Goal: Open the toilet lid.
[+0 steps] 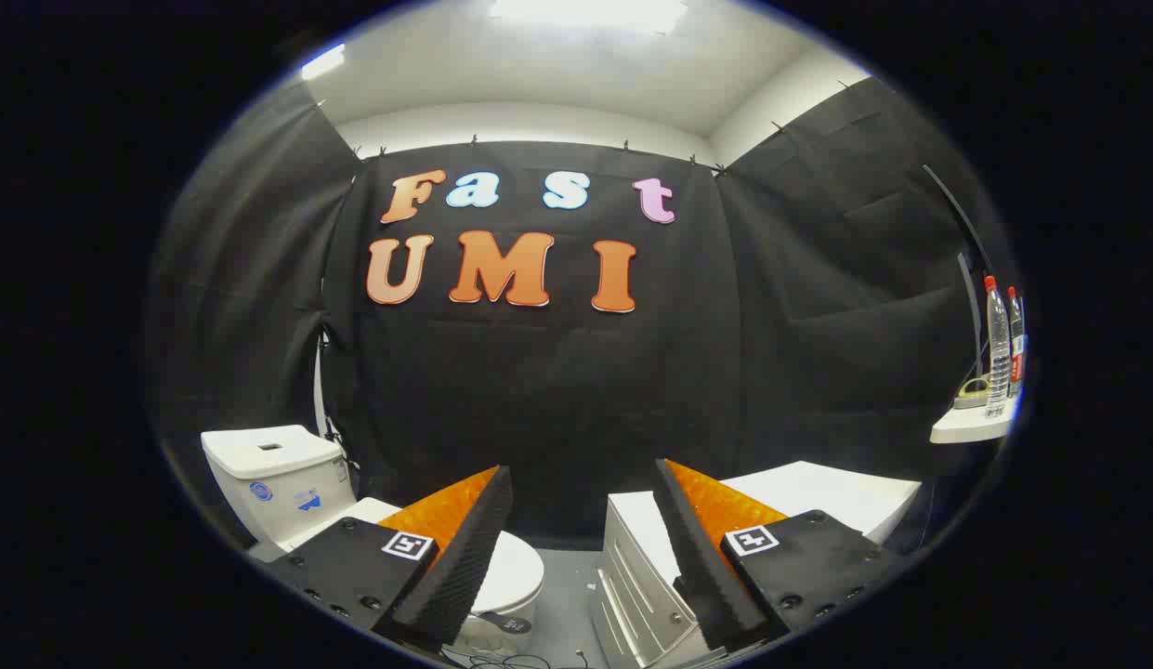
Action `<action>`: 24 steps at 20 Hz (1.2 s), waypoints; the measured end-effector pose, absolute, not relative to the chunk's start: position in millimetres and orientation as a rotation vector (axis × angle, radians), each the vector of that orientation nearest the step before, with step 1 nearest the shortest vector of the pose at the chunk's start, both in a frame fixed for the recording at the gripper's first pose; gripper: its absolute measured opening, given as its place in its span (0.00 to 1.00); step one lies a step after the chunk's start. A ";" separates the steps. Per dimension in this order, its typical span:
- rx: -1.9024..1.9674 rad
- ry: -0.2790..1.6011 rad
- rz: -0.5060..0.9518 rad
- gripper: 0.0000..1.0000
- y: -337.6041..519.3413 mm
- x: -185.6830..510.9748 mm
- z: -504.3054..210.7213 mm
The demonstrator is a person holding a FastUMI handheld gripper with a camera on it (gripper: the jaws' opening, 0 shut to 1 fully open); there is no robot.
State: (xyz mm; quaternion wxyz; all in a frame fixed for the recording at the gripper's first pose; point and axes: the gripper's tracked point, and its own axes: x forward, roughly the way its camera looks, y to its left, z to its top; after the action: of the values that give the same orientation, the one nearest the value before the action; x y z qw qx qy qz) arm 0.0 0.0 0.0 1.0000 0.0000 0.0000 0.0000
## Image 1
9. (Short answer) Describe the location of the white toilet lid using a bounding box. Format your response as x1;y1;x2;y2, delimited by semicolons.
346;497;546;616

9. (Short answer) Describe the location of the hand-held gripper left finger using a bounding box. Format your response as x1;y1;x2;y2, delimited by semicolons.
256;465;515;653

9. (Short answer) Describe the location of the large ceiling light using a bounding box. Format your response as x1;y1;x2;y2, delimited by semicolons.
488;0;688;34

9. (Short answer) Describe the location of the white toilet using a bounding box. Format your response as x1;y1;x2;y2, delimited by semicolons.
202;425;546;662

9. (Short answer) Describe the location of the tangle of black cables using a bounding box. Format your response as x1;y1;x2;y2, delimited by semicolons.
441;646;591;669

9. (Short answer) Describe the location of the white wall shelf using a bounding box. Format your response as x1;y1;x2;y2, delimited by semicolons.
929;400;1019;445

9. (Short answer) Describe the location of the black backdrop cloth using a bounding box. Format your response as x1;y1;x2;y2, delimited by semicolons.
149;76;1004;551

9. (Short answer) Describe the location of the black curved pole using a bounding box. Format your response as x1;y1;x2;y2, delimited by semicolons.
922;164;997;377

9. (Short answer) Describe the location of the clear water bottle red cap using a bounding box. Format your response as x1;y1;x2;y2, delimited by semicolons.
1006;286;1028;400
983;275;1012;419

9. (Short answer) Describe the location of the white drawer cabinet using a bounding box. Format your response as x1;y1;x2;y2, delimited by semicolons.
590;462;923;668

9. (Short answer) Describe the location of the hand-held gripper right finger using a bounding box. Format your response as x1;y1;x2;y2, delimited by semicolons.
652;457;911;654

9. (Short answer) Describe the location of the small ceiling light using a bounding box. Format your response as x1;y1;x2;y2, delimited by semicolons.
300;44;347;82

